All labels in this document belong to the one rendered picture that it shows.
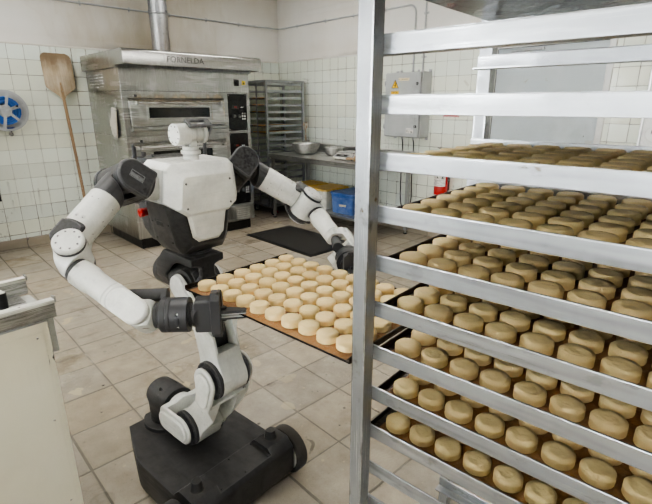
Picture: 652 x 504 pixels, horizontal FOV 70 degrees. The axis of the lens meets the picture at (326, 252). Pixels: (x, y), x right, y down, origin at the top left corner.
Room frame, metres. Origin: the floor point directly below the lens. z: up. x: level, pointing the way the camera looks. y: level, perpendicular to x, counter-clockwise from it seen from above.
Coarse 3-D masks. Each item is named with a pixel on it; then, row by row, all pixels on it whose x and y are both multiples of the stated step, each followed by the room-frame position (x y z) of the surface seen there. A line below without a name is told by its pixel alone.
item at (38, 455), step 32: (0, 352) 1.25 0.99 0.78; (32, 352) 1.31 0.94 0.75; (0, 384) 1.24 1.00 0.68; (32, 384) 1.30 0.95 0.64; (0, 416) 1.22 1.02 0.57; (32, 416) 1.28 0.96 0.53; (64, 416) 1.35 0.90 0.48; (0, 448) 1.21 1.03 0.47; (32, 448) 1.27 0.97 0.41; (64, 448) 1.33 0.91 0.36; (0, 480) 1.19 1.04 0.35; (32, 480) 1.25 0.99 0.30; (64, 480) 1.32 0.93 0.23
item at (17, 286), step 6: (24, 276) 1.58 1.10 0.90; (0, 282) 1.53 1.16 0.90; (6, 282) 1.54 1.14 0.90; (12, 282) 1.55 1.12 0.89; (18, 282) 1.56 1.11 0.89; (24, 282) 1.58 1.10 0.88; (0, 288) 1.52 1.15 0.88; (6, 288) 1.53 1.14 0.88; (12, 288) 1.55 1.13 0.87; (18, 288) 1.56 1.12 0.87; (24, 288) 1.57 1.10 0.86; (6, 294) 1.53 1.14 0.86; (12, 294) 1.54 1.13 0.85; (18, 294) 1.56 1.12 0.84
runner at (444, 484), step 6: (444, 480) 1.11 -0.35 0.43; (438, 486) 1.11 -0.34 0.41; (444, 486) 1.11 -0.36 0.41; (450, 486) 1.10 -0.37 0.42; (456, 486) 1.09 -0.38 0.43; (444, 492) 1.09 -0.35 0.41; (450, 492) 1.09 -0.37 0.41; (456, 492) 1.08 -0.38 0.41; (462, 492) 1.07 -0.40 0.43; (468, 492) 1.06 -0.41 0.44; (450, 498) 1.07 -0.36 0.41; (456, 498) 1.07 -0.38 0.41; (462, 498) 1.07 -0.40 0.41; (468, 498) 1.06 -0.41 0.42; (474, 498) 1.05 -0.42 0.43; (480, 498) 1.04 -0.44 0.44
